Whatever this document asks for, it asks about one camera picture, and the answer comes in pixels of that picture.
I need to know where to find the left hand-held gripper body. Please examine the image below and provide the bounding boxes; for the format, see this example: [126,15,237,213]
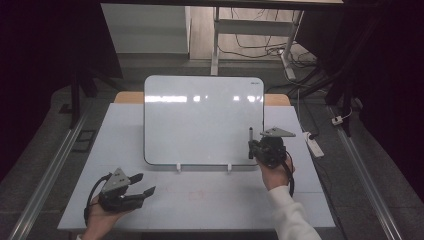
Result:
[97,167,145,213]

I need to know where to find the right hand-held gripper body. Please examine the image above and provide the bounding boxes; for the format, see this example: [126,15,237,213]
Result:
[253,126,297,169]

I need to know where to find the black and white marker pen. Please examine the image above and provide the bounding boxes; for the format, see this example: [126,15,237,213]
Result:
[247,126,255,160]

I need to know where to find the white whiteboard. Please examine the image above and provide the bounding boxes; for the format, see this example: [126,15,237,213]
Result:
[143,74,265,167]

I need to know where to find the person's right hand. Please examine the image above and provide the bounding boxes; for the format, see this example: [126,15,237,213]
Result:
[258,154,296,192]

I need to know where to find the person's left hand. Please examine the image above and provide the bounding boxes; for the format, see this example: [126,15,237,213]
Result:
[81,194,133,240]

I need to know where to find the white power strip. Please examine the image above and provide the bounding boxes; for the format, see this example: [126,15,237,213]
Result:
[302,131,325,158]

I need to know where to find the light wooden table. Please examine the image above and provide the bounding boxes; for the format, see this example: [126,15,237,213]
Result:
[114,91,292,107]

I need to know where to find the black metal stand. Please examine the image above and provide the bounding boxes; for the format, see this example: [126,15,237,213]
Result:
[59,66,124,129]
[289,9,384,138]

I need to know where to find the dark curtain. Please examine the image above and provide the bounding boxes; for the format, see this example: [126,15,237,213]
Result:
[296,0,424,204]
[0,0,124,183]

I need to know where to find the white cabinet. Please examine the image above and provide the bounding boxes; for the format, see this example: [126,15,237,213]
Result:
[100,3,192,55]

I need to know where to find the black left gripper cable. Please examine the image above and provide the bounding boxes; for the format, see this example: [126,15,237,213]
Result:
[83,172,113,226]

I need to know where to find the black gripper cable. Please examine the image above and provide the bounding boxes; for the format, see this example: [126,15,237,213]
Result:
[83,172,113,226]
[281,150,296,198]

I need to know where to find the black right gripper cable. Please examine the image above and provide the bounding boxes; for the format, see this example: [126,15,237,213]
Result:
[281,150,296,198]

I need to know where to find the black floor socket frame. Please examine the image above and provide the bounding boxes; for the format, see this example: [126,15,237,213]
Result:
[72,129,98,154]

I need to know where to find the aluminium floor rail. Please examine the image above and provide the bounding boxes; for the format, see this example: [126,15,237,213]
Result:
[328,106,403,240]
[8,109,91,240]

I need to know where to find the black floor cables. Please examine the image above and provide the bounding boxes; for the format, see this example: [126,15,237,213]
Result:
[218,8,318,68]

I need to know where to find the white desk frame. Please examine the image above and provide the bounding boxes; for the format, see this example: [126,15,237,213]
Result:
[210,6,305,81]

